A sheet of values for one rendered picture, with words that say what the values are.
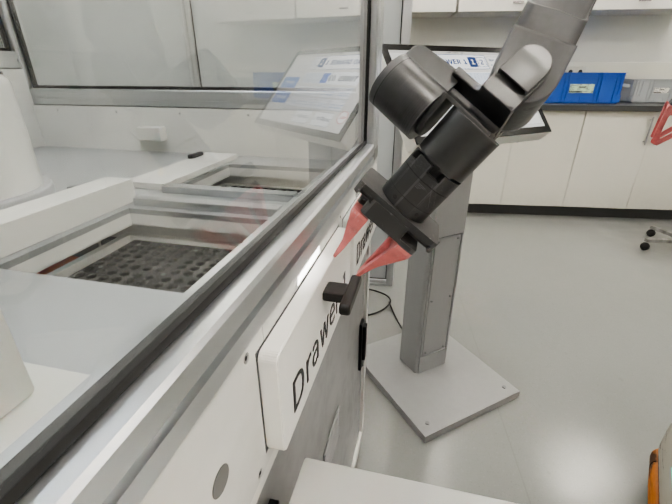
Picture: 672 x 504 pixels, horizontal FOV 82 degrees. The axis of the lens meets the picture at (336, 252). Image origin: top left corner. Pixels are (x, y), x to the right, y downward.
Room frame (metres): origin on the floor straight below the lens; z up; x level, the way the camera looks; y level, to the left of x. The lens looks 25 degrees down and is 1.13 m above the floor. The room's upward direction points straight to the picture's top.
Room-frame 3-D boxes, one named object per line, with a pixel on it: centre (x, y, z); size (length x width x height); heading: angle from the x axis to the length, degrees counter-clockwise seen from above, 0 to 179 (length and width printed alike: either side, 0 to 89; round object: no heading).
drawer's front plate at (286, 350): (0.38, 0.02, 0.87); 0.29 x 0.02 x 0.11; 167
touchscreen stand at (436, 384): (1.24, -0.38, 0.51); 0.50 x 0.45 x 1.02; 27
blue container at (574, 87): (3.44, -1.91, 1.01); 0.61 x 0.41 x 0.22; 84
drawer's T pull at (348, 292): (0.38, -0.01, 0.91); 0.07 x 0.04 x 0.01; 167
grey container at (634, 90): (3.44, -2.57, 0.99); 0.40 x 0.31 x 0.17; 84
